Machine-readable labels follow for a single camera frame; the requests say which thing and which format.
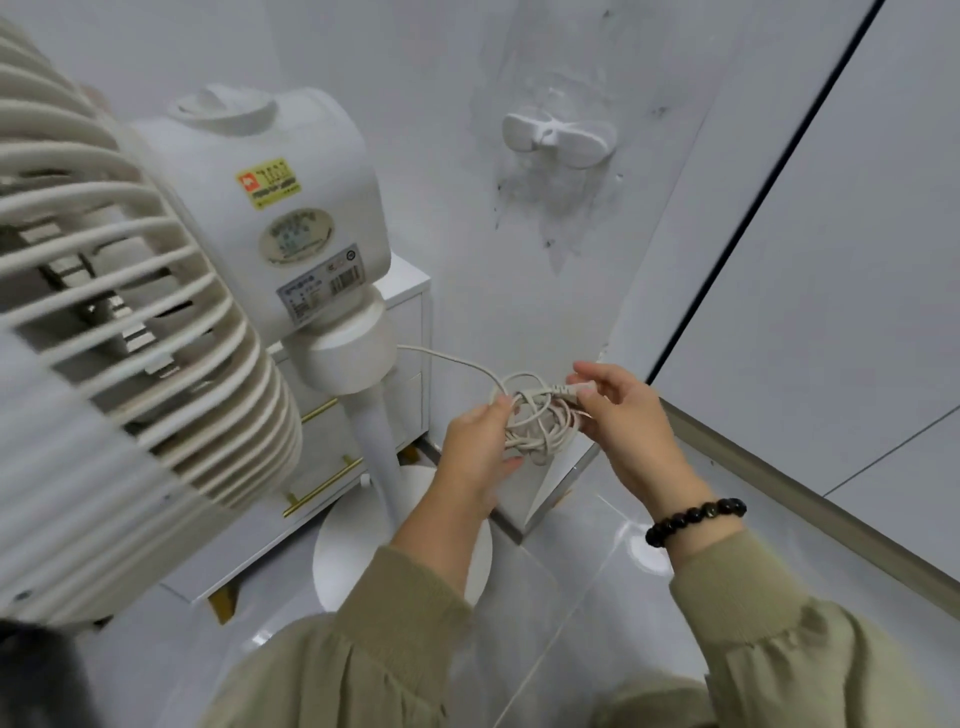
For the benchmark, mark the person's left forearm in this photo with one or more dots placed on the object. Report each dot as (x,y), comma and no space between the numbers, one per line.
(405,615)

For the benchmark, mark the person's right hand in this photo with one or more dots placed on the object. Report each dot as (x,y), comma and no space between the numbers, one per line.
(634,435)

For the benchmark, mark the person's left hand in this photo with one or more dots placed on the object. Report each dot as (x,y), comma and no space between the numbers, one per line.
(465,465)

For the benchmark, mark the person's right forearm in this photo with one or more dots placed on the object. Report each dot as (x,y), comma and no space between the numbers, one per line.
(787,637)

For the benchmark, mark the white wardrobe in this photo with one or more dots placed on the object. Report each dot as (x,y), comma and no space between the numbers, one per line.
(825,300)

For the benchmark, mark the white nightstand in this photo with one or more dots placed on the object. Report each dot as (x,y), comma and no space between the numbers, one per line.
(409,337)

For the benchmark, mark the person's right leg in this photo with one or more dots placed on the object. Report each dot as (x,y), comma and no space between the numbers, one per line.
(652,705)

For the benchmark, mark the white wall hook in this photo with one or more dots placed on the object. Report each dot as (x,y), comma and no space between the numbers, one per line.
(577,142)

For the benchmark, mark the white fan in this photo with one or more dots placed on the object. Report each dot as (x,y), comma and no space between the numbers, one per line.
(300,187)

